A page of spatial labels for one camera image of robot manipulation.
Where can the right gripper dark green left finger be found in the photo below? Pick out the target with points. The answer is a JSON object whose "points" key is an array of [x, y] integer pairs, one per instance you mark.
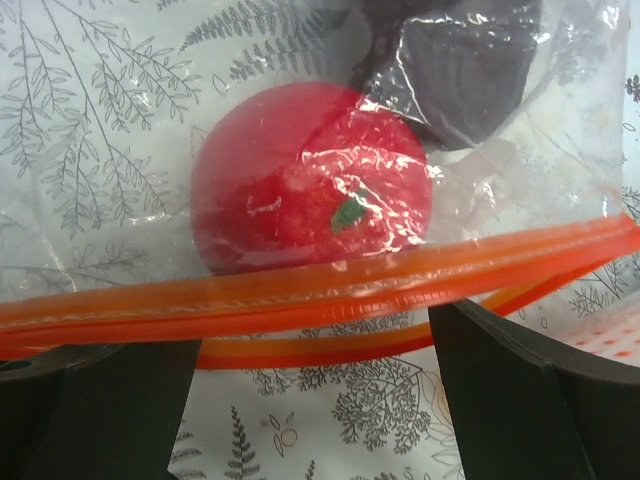
{"points": [[109, 411]]}

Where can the dark purple fake fruit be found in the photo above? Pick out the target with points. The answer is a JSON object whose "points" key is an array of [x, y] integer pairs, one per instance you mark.
{"points": [[455, 70]]}

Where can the red fake apple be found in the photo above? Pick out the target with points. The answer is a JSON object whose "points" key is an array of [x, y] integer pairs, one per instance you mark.
{"points": [[307, 173]]}

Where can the floral patterned tablecloth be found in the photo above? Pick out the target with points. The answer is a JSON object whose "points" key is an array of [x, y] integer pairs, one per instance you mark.
{"points": [[325, 415]]}

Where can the white perforated plastic basket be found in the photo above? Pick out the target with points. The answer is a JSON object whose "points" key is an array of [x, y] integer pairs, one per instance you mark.
{"points": [[612, 333]]}

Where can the clear zip top bag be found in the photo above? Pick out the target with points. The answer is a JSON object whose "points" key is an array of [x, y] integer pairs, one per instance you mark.
{"points": [[300, 200]]}

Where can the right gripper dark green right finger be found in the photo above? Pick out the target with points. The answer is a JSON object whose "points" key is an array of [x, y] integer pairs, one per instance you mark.
{"points": [[526, 406]]}

